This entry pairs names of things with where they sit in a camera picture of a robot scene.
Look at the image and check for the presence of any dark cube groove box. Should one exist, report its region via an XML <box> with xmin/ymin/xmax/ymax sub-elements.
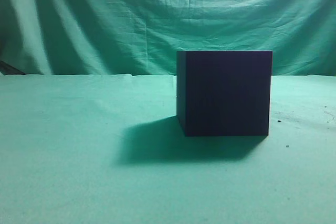
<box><xmin>176</xmin><ymin>50</ymin><xmax>273</xmax><ymax>136</ymax></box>

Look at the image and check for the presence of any green table cloth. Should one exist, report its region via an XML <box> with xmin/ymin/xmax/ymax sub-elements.
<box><xmin>1</xmin><ymin>74</ymin><xmax>335</xmax><ymax>223</ymax></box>

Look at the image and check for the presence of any green backdrop cloth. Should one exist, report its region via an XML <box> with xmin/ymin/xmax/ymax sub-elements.
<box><xmin>1</xmin><ymin>0</ymin><xmax>335</xmax><ymax>76</ymax></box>

